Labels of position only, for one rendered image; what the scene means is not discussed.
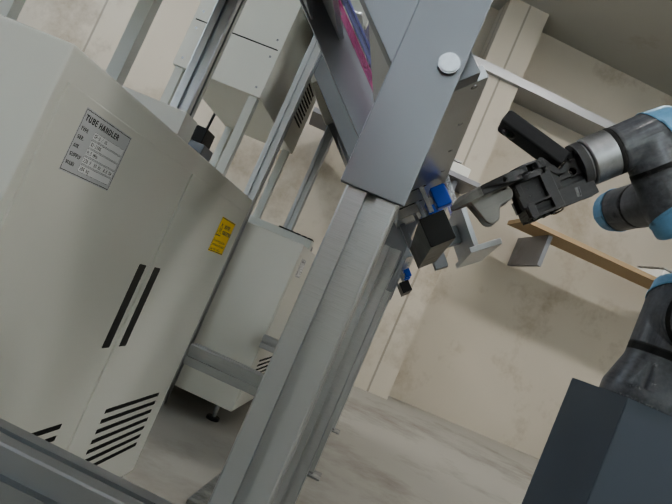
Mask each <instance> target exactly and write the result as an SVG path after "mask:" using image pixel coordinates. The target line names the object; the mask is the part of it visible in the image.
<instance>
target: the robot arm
mask: <svg viewBox="0 0 672 504"><path fill-rule="evenodd" d="M498 132H499V133H501V134H502V135H504V136H505V137H506V138H508V139H509V140H510V141H512V142H513V143H514V144H516V145H517V146H518V147H520V148H521V149H523V150H524V151H525V152H527V153H528V154H529V155H531V156H532V157H533V158H535V159H536V160H534V161H531V162H528V163H526V164H523V165H521V166H519V167H517V168H515V169H513V170H511V171H510V172H509V173H506V174H504V175H502V176H500V177H497V178H495V179H493V180H491V181H489V182H487V183H485V184H483V185H481V186H479V187H477V188H475V189H473V190H471V191H469V192H467V193H466V194H464V195H462V196H460V197H459V198H458V199H457V200H456V201H455V203H454V204H453V205H452V206H451V211H456V210H459V209H462V208H465V207H467V208H469V210H470V211H471V212H472V213H473V214H474V216H475V217H476V218H477V219H478V221H479V222H480V223H481V224H482V225H483V226H484V227H491V226H493V225H494V224H495V223H496V222H497V221H498V220H499V218H500V207H502V206H504V205H506V204H507V202H508V201H510V200H511V199H512V201H513V203H512V204H511V205H512V207H513V209H514V211H515V214H516V216H517V215H519V219H520V221H521V223H522V224H523V226H524V225H526V224H528V223H529V224H530V223H533V222H535V221H537V220H538V219H540V218H545V217H547V216H549V215H550V214H551V215H555V214H557V213H559V212H561V211H562V210H563V209H564V207H566V206H569V205H571V204H574V203H576V202H578V201H581V200H585V199H587V198H590V197H592V196H594V195H595V194H597V193H599V190H598V188H597V186H596V185H597V184H600V183H602V182H604V181H607V180H609V179H612V178H614V177H617V176H619V175H622V174H624V173H627V172H628V174H629V178H630V181H631V184H628V185H625V186H622V187H619V188H613V189H609V190H608V191H606V192H605V193H603V194H601V195H600V196H599V197H598V198H597V199H596V200H595V202H594V205H593V216H594V219H595V221H596V223H597V224H598V225H599V226H600V227H601V228H603V229H605V230H607V231H616V232H624V231H627V230H630V229H637V228H646V227H649V229H650V230H652V232H653V234H654V236H655V237H656V238H657V239H658V240H668V239H672V106H668V105H664V106H659V107H657V108H654V109H651V110H648V111H646V112H641V113H638V114H636V115H635V116H634V117H631V118H629V119H627V120H624V121H622V122H620V123H617V124H615V125H612V126H610V127H608V128H605V129H603V130H600V131H597V132H595V133H593V134H590V135H588V136H586V137H583V138H581V139H578V140H577V141H576V142H575V143H572V144H570V145H567V146H566V147H565V148H564V147H562V146H561V145H559V144H558V143H557V142H555V141H554V140H552V139H551V138H550V137H548V136H547V135H546V134H544V133H543V132H541V131H540V130H539V129H537V128H536V127H535V126H533V125H532V124H530V123H529V122H528V121H526V120H525V119H524V118H522V117H521V116H519V115H518V114H517V113H515V112H514V111H512V110H511V111H508V112H507V113H506V115H505V116H504V117H503V118H502V120H501V122H500V124H499V126H498ZM563 162H564V163H563ZM559 167H560V168H559ZM569 173H570V174H569ZM560 209H561V210H560ZM558 210H560V211H558ZM556 211H558V212H556ZM599 387H600V388H603V389H606V390H608V391H611V392H614V393H617V394H619V395H622V396H625V397H628V398H630V399H632V400H635V401H637V402H639V403H641V404H644V405H646V406H648V407H650V408H653V409H655V410H657V411H660V412H662V413H664V414H666V415H669V416H671V417H672V273H668V274H663V275H660V276H658V277H657V278H656V279H655V280H654V281H653V283H652V285H651V287H650V289H649V290H648V291H647V293H646V296H645V301H644V304H643V306H642V309H641V311H640V314H639V316H638V319H637V321H636V324H635V327H634V329H633V332H632V334H631V337H630V339H629V342H628V344H627V347H626V349H625V351H624V353H623V354H622V356H621V357H620V358H619V359H618V360H617V361H616V362H615V364H614V365H613V366H612V367H611V368H610V369H609V370H608V372H607V373H606V374H605V375H604V376H603V378H602V380H601V382H600V385H599Z"/></svg>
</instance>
